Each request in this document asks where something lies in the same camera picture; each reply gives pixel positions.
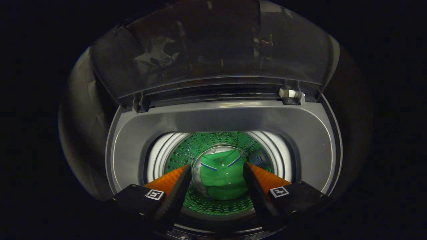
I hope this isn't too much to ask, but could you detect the green polo shirt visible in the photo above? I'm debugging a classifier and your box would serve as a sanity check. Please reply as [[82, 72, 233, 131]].
[[199, 149, 249, 200]]

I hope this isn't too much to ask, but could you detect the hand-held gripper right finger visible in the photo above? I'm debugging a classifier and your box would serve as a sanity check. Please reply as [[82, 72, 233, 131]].
[[243, 162, 331, 231]]

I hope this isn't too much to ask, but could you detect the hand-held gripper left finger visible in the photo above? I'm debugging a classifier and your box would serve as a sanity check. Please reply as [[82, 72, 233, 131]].
[[113, 164, 192, 232]]

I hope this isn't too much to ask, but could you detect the grey washing machine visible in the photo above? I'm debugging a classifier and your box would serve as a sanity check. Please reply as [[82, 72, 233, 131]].
[[105, 99, 343, 240]]

